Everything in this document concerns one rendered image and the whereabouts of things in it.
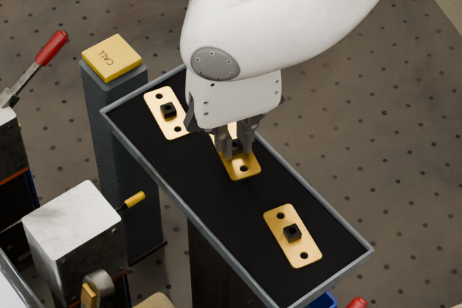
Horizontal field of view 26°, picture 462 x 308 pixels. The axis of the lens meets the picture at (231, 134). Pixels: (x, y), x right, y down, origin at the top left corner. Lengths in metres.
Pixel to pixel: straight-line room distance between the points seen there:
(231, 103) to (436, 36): 1.02
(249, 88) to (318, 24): 0.21
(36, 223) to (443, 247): 0.76
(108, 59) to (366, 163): 0.64
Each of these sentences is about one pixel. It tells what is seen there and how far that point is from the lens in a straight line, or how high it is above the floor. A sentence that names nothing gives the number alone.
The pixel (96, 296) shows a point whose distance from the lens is 1.22.
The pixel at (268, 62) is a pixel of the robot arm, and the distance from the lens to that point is 0.90.
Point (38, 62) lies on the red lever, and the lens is 1.43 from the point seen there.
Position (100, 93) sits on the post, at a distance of 1.36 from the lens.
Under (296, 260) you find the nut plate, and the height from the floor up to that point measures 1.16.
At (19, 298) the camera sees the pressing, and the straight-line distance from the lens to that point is 1.34.
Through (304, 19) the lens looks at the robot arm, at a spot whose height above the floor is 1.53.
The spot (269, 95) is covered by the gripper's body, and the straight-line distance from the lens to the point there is 1.10.
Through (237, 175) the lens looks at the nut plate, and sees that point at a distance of 1.17.
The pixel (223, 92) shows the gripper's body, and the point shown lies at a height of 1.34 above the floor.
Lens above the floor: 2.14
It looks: 51 degrees down
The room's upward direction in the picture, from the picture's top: straight up
